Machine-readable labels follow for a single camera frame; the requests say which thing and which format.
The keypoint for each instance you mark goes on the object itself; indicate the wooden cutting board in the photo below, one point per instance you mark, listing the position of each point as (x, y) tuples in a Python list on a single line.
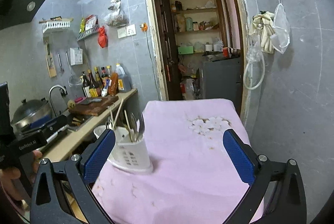
[(94, 109)]

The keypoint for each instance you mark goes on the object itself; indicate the white wall socket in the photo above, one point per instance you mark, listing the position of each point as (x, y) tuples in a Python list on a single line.
[(127, 31)]

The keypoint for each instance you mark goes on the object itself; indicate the silver spoon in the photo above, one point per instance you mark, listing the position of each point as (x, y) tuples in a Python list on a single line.
[(141, 126)]

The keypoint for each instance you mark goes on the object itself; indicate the large oil jug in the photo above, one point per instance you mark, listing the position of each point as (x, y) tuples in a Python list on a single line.
[(124, 84)]

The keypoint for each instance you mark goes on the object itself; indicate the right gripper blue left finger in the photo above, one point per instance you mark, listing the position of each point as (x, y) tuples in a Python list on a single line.
[(95, 156)]

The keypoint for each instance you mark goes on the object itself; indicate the hanging mesh strainer bag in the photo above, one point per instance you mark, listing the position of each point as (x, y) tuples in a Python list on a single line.
[(281, 38)]

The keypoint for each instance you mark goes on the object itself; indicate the dark soy sauce bottle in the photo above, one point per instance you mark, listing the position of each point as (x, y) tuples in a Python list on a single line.
[(86, 85)]

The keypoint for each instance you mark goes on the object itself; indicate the chrome sink faucet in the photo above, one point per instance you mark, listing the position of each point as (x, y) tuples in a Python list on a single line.
[(57, 98)]

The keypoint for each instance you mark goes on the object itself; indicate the dark grey mini fridge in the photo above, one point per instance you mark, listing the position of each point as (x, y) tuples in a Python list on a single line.
[(222, 79)]

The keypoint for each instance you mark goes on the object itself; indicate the wok with lid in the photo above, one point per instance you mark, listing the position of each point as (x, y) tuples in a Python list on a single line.
[(32, 114)]

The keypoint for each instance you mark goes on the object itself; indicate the red plastic bag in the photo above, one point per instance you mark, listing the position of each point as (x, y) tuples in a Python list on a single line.
[(102, 39)]

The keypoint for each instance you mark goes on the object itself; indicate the pink floral tablecloth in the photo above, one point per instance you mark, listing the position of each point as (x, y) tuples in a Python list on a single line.
[(193, 178)]

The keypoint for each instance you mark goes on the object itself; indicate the long bamboo chopstick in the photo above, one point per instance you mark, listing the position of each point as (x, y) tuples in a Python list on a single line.
[(117, 114)]

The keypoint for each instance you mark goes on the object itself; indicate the white wall rack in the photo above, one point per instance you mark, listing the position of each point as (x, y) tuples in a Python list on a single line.
[(56, 25)]

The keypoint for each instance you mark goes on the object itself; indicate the green storage box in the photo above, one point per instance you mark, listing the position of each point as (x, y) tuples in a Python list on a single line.
[(185, 50)]

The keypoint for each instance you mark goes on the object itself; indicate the hanging grey plastic bag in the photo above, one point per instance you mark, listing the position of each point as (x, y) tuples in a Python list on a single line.
[(116, 16)]

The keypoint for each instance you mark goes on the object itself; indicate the person's left hand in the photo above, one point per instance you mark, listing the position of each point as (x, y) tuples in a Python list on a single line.
[(12, 174)]

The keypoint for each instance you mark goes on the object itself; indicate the cleaver knife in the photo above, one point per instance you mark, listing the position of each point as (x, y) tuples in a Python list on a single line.
[(88, 101)]

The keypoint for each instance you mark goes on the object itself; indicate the white utensil holder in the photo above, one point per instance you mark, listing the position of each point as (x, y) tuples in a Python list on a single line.
[(130, 157)]

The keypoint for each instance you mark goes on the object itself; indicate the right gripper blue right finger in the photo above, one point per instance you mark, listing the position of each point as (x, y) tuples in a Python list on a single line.
[(242, 156)]

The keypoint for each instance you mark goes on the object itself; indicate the orange seasoning pouch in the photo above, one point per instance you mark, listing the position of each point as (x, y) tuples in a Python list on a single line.
[(113, 84)]

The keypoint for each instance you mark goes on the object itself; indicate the orange wall plug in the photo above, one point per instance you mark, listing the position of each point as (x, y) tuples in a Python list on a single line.
[(144, 27)]

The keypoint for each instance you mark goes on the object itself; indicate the hanging cloth gloves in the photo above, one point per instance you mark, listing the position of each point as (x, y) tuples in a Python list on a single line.
[(262, 27)]

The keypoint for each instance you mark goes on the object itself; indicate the silver fork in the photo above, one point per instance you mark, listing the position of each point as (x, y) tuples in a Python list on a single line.
[(133, 124)]

